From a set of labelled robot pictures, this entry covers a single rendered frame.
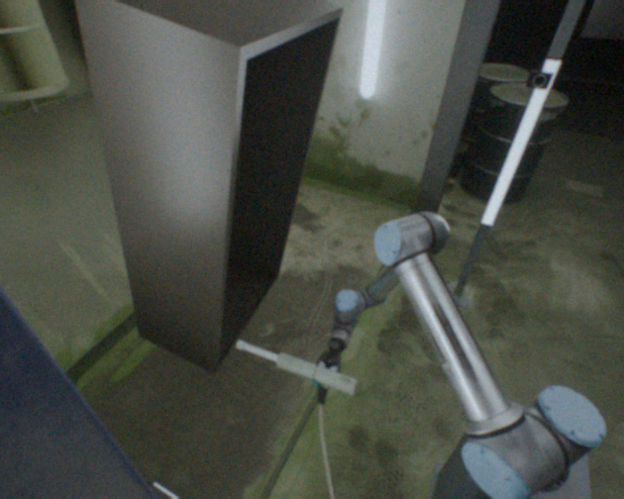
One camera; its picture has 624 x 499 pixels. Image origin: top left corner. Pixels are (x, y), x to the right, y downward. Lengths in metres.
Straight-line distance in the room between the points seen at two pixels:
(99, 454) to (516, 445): 0.91
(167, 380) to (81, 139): 1.37
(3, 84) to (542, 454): 2.12
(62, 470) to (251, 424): 1.65
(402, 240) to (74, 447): 0.88
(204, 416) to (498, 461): 1.34
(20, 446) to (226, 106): 0.64
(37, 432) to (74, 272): 1.97
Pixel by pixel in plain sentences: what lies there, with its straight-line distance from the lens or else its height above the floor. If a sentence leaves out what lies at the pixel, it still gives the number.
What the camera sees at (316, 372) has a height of 0.56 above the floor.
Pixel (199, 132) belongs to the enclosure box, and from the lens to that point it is 0.84.
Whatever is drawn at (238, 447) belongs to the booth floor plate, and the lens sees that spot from 1.89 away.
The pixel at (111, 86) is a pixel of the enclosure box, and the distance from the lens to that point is 0.95.
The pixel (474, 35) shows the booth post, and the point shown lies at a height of 1.36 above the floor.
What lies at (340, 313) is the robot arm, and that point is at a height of 0.59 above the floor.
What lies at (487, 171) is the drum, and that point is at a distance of 3.55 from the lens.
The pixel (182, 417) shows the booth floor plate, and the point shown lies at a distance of 2.00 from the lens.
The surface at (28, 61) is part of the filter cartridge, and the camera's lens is 1.94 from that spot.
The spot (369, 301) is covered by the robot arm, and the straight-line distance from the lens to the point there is 1.58.
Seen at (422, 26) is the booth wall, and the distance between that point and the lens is 2.83.
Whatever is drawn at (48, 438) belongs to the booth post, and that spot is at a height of 1.57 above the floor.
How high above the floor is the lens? 1.78
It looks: 40 degrees down
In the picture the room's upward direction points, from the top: 2 degrees clockwise
